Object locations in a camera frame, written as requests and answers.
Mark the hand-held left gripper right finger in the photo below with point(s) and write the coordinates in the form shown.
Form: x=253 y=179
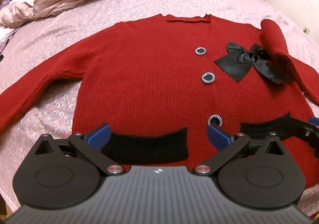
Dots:
x=218 y=138

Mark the lavender cloth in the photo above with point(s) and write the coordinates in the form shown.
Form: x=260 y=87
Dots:
x=3 y=37

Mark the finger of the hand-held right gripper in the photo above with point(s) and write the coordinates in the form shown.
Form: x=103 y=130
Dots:
x=300 y=130
x=314 y=120

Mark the wall socket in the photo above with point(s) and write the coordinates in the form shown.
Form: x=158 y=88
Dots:
x=306 y=30

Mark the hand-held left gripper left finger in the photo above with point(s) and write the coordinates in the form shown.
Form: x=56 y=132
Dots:
x=101 y=137

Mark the red knit cardigan sweater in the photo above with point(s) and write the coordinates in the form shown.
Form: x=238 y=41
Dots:
x=149 y=77

